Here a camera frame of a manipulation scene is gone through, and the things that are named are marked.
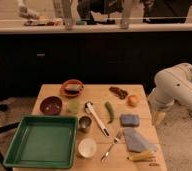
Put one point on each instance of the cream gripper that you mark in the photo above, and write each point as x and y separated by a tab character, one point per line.
157	117

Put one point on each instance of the blue grey towel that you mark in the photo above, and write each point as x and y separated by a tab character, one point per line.
136	142

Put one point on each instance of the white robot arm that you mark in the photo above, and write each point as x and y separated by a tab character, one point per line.
171	84

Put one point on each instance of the small metal cup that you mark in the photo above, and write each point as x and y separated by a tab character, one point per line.
85	124

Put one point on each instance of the orange round fruit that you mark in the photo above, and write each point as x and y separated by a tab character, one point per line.
132	100

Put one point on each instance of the blue sponge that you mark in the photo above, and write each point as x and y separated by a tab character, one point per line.
130	120

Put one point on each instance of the yellow banana toy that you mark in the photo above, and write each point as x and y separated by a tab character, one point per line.
148	154

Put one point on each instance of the brown dried food piece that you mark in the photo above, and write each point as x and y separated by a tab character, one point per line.
120	93

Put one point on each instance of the green chili pepper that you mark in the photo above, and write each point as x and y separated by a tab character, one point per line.
110	111

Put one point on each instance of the silver fork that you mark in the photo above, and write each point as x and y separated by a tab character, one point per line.
115	141

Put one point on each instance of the orange plate with food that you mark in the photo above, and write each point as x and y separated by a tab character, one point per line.
71	88

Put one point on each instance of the dark red bowl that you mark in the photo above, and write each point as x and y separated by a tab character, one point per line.
51	105

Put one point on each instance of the green square tray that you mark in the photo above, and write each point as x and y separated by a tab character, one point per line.
43	142

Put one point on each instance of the dark counter cabinet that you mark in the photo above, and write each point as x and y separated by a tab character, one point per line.
27	61

